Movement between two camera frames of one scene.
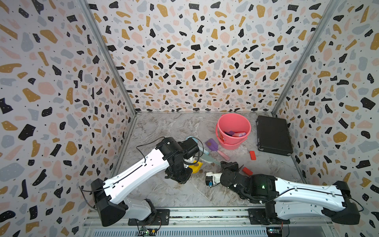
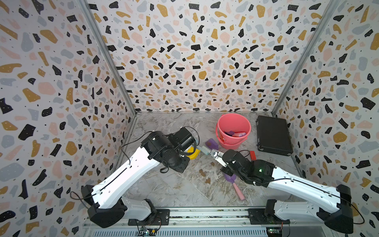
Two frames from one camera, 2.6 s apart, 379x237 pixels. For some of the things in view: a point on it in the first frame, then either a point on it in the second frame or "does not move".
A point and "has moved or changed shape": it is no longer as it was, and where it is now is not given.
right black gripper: (227, 168) -> (224, 170)
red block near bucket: (252, 155) does not move
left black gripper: (182, 180) -> (182, 168)
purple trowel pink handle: (236, 134) does not move
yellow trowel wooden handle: (196, 169) has moved or changed shape
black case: (273, 135) does not move
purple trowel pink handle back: (212, 144) does not move
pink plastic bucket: (232, 130) does not move
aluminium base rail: (203, 222) does not move
